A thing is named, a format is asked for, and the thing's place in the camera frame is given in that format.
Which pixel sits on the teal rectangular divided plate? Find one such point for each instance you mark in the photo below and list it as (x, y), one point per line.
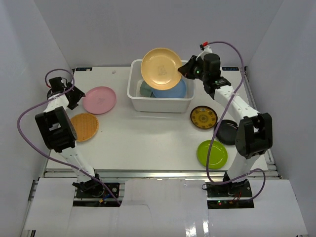
(145, 90)

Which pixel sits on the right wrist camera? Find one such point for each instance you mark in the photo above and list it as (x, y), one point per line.
(205, 49)

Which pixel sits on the tan yellow round plate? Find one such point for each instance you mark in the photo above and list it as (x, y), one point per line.
(159, 68)

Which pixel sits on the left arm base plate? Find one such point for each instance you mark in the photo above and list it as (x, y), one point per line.
(97, 195)

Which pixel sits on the left blue corner label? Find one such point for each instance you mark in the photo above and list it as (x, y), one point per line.
(83, 69)

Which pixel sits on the white plastic bin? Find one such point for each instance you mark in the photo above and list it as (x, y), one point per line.
(157, 105)

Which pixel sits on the brown gold patterned plate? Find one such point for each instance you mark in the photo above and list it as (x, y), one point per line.
(203, 117)

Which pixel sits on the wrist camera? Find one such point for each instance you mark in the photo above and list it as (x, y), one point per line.
(205, 49)
(57, 83)

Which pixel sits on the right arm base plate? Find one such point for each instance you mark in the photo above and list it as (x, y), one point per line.
(229, 196)

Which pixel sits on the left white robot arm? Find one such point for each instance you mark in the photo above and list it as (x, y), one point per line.
(59, 134)

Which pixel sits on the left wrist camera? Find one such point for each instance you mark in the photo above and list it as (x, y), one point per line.
(57, 83)

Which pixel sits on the blue corner label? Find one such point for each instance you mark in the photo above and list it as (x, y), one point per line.
(83, 69)
(230, 69)

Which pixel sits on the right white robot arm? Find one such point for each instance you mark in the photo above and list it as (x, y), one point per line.
(254, 131)

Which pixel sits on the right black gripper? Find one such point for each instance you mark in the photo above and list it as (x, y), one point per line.
(186, 70)

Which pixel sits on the right blue corner label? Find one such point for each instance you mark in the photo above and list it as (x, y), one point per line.
(230, 69)

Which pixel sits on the black round plate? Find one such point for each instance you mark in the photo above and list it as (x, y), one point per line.
(227, 132)

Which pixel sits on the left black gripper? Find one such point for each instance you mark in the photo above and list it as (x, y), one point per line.
(74, 96)

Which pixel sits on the pink round plate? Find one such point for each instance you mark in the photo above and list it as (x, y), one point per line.
(99, 100)

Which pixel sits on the orange woven round plate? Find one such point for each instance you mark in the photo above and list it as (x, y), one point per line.
(86, 126)

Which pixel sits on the lime green round plate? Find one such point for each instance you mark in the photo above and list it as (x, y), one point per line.
(218, 156)

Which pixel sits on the blue round plate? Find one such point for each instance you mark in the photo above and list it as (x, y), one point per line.
(178, 91)

